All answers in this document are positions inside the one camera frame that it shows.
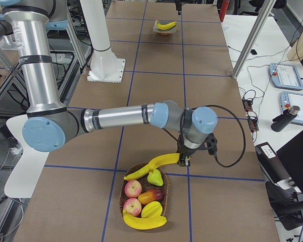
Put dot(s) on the woven fruit basket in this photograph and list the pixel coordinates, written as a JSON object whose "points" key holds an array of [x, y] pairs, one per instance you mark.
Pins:
{"points": [[146, 186]]}

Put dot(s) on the upper red apple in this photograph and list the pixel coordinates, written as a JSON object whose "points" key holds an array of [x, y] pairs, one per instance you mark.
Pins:
{"points": [[133, 189]]}

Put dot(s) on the yellow banana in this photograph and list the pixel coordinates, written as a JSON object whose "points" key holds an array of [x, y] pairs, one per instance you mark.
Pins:
{"points": [[166, 26], [143, 223], [156, 162]]}

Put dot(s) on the teach pendant tablet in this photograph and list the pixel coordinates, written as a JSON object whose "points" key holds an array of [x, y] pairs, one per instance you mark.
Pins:
{"points": [[285, 76], [288, 98]]}

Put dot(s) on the lower teach pendant tablet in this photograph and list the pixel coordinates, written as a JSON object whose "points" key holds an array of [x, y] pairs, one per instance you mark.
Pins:
{"points": [[288, 98]]}

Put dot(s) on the lower red apple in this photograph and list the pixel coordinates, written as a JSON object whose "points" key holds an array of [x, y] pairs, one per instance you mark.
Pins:
{"points": [[133, 206]]}

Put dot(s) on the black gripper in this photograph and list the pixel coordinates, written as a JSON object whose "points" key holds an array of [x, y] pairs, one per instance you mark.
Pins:
{"points": [[185, 153]]}

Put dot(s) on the red orange mango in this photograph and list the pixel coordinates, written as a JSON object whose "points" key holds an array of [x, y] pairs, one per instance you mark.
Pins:
{"points": [[150, 196]]}

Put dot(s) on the small black puck device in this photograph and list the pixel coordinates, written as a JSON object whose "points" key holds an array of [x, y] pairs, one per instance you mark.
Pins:
{"points": [[253, 51]]}

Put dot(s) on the green pear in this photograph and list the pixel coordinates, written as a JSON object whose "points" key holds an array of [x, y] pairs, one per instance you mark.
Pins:
{"points": [[155, 178]]}

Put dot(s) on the grey square plate orange rim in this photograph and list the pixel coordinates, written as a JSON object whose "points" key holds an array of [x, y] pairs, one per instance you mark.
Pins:
{"points": [[166, 32]]}

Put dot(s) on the aluminium frame post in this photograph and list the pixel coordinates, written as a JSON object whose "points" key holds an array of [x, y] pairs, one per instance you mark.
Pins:
{"points": [[254, 33]]}

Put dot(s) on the red apple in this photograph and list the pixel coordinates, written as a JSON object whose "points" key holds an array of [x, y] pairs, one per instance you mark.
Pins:
{"points": [[133, 206], [133, 189]]}

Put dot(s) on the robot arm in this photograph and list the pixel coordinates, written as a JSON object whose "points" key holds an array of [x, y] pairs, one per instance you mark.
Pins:
{"points": [[50, 124]]}

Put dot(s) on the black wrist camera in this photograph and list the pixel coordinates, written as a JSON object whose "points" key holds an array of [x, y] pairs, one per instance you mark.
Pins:
{"points": [[211, 143]]}

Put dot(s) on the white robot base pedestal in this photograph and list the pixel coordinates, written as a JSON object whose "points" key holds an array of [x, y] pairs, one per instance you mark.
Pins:
{"points": [[104, 66]]}

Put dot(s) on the upper teach pendant tablet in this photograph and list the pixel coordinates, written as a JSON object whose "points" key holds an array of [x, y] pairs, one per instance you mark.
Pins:
{"points": [[285, 76]]}

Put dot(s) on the brown paper table mat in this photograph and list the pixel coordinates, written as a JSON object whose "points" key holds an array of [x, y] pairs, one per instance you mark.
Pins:
{"points": [[77, 195]]}

